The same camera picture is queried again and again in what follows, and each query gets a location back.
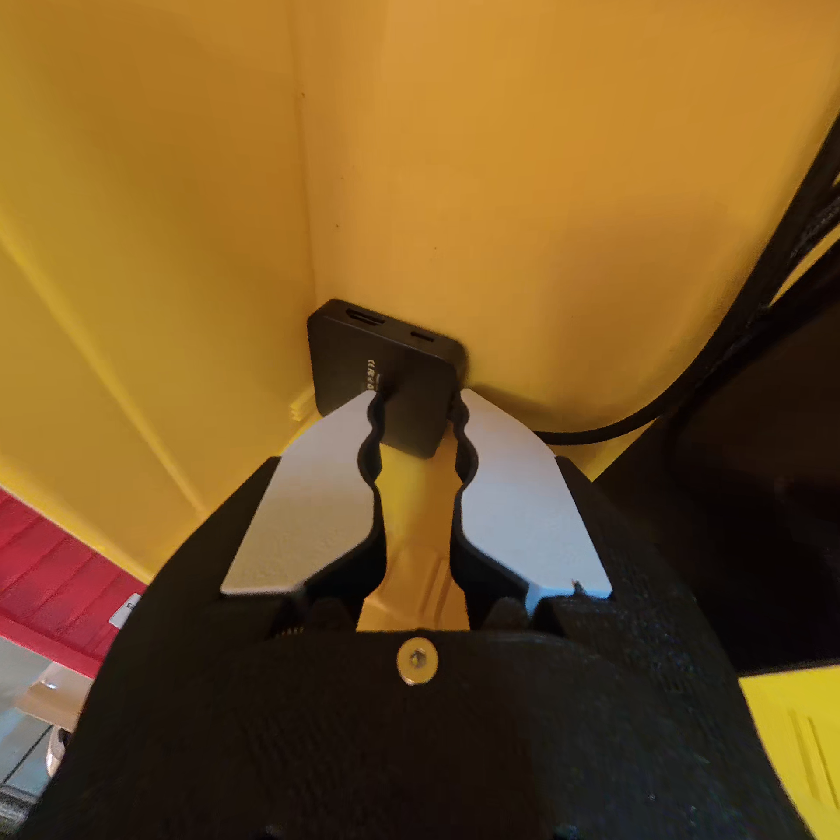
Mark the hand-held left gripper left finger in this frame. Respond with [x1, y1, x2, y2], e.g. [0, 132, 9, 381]
[220, 390, 388, 597]

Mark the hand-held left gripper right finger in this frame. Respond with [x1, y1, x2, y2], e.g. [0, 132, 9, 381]
[448, 388, 616, 601]

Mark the small black adapter box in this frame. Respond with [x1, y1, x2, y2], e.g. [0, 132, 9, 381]
[307, 298, 468, 459]

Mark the thin black adapter cable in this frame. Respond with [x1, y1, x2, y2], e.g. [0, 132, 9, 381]
[535, 118, 840, 448]

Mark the yellow plastic bin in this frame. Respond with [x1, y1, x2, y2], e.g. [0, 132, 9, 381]
[0, 0, 840, 840]

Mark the red plastic bin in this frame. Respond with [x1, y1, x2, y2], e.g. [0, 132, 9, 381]
[0, 489, 148, 680]

